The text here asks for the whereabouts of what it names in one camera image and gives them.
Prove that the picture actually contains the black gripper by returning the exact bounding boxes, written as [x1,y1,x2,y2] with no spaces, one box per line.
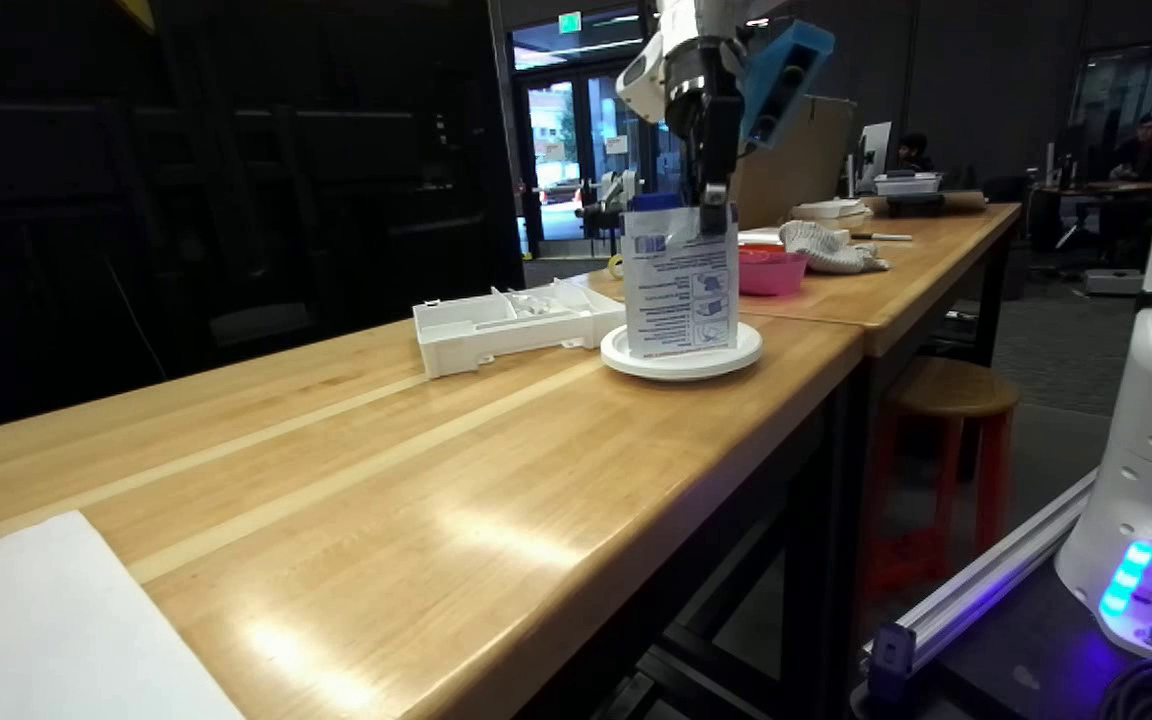
[660,67,752,245]

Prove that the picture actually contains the white printed packet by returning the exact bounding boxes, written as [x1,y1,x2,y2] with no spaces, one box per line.
[620,196,743,364]

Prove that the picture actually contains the white paper plate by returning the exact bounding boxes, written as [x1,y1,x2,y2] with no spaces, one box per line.
[597,314,770,388]

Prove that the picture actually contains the large cardboard box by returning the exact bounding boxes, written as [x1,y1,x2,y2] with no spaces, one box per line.
[733,83,861,241]

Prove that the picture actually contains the pink plastic bowl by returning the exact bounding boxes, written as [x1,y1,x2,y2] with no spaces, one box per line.
[738,246,813,300]

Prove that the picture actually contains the grey knitted cloth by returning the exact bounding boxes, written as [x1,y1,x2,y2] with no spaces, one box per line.
[777,215,894,279]

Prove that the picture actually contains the seated background person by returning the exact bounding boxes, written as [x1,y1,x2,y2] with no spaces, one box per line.
[894,128,944,179]

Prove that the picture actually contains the white plastic tray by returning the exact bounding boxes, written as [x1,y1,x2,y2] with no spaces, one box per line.
[406,272,631,380]

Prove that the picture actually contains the wooden stool red legs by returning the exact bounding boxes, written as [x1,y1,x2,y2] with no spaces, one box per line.
[866,352,1023,608]

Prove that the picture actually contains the white paper sheet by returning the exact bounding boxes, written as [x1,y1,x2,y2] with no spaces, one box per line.
[0,506,250,720]

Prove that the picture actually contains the aluminium rail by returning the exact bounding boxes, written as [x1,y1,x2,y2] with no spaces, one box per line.
[861,467,1104,712]

